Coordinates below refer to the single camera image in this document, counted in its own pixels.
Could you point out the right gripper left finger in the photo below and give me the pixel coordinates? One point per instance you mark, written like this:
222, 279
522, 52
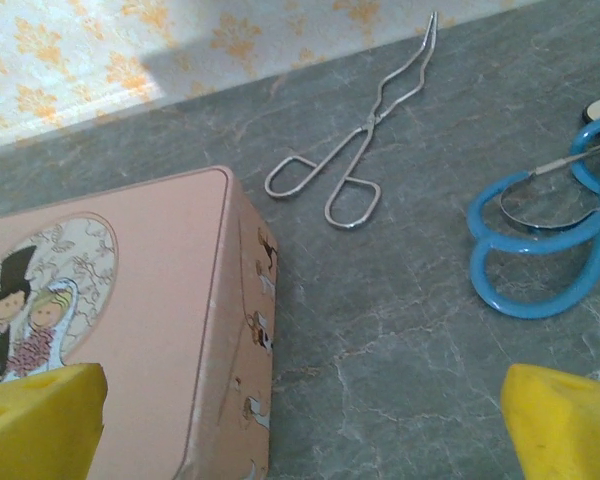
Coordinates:
35, 430

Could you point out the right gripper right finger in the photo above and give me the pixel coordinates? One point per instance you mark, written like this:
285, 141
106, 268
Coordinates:
570, 430

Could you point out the pink wedding tin box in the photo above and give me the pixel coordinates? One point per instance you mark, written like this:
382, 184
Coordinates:
155, 300

